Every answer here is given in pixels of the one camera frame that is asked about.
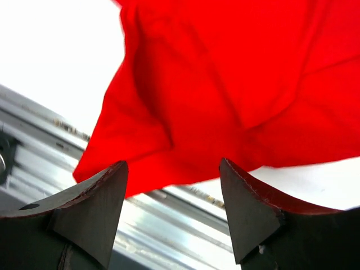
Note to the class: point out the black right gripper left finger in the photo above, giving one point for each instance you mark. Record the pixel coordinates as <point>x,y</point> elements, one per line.
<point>73,229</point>

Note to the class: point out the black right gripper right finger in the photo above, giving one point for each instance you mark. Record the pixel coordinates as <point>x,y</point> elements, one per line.
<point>270,229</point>

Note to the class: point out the red t shirt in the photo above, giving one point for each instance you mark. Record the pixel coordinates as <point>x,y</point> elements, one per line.
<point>263,83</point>

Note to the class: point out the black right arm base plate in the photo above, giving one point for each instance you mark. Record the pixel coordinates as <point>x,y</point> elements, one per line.
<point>8,151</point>

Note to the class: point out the aluminium rail frame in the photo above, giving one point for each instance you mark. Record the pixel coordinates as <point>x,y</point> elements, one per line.
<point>175,228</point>

